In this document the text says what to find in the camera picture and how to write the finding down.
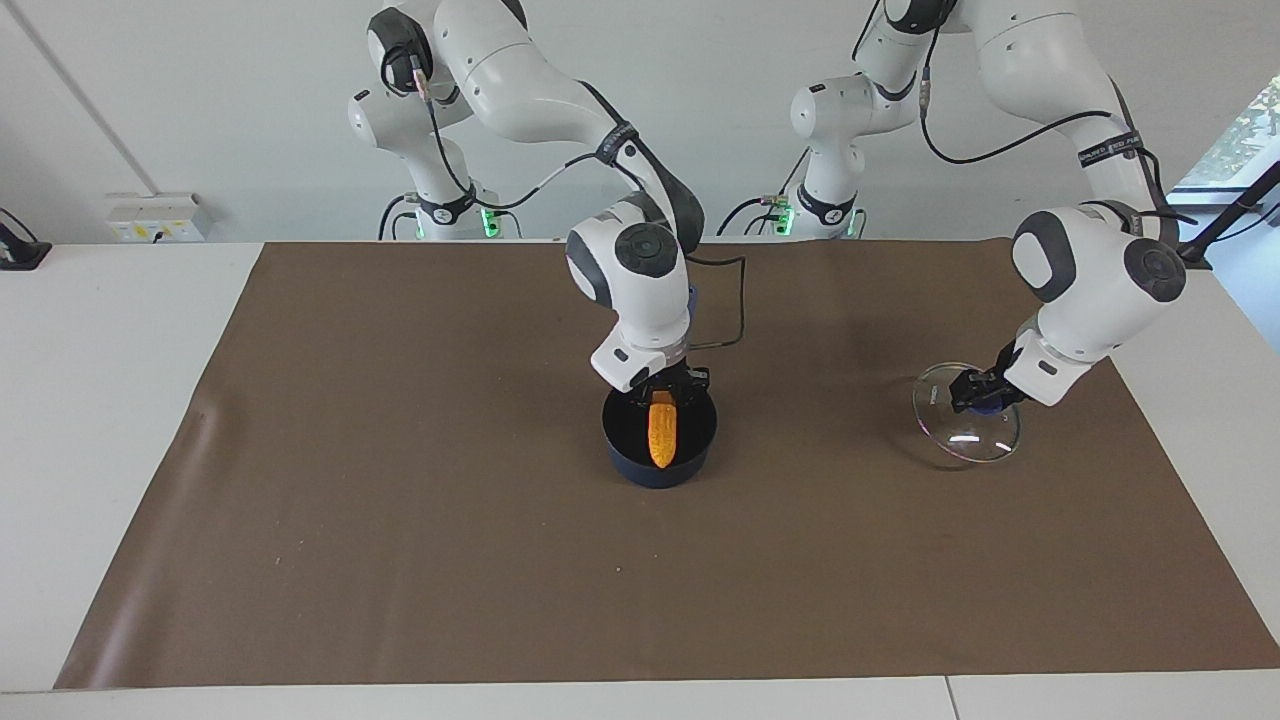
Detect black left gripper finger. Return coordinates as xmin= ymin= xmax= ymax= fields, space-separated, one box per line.
xmin=948 ymin=384 xmax=1024 ymax=414
xmin=963 ymin=344 xmax=1022 ymax=394

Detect yellow toy corn cob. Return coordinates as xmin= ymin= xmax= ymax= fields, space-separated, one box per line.
xmin=648 ymin=392 xmax=679 ymax=470

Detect glass lid purple knob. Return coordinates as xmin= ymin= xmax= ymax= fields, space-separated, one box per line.
xmin=911 ymin=361 xmax=1022 ymax=468

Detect black stand pole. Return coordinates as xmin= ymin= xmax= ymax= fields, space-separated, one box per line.
xmin=1178 ymin=160 xmax=1280 ymax=272

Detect brown table mat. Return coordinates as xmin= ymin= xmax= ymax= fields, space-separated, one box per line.
xmin=55 ymin=238 xmax=1280 ymax=690

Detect window with greenery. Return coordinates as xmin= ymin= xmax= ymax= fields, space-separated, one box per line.
xmin=1168 ymin=75 xmax=1280 ymax=203

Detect black pot purple handle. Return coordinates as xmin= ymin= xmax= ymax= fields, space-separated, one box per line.
xmin=602 ymin=285 xmax=719 ymax=490

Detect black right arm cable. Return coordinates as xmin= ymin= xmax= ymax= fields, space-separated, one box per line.
xmin=408 ymin=50 xmax=749 ymax=351

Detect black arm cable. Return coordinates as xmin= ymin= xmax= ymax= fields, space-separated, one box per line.
xmin=408 ymin=50 xmax=749 ymax=351
xmin=918 ymin=55 xmax=1201 ymax=227

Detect black left arm base cables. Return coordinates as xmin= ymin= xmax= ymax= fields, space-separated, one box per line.
xmin=714 ymin=148 xmax=807 ymax=238

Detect black arm base cables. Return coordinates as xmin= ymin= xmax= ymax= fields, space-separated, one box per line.
xmin=714 ymin=148 xmax=807 ymax=238
xmin=377 ymin=193 xmax=426 ymax=242

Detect black right arm strap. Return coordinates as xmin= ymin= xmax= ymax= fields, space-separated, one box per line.
xmin=597 ymin=124 xmax=642 ymax=168

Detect black arm strap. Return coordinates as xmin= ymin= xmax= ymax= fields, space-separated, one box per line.
xmin=597 ymin=124 xmax=642 ymax=168
xmin=1077 ymin=131 xmax=1147 ymax=168

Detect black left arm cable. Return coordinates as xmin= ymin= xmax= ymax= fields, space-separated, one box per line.
xmin=918 ymin=55 xmax=1201 ymax=227

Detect black left arm strap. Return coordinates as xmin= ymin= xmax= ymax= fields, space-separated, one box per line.
xmin=1077 ymin=131 xmax=1147 ymax=168

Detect black right arm base cables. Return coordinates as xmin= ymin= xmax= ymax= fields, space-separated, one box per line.
xmin=377 ymin=193 xmax=426 ymax=242

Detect white wall socket box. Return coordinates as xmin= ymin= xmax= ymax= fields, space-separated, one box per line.
xmin=106 ymin=192 xmax=214 ymax=245

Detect black device with cable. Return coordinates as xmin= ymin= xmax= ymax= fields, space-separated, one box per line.
xmin=0 ymin=207 xmax=54 ymax=272

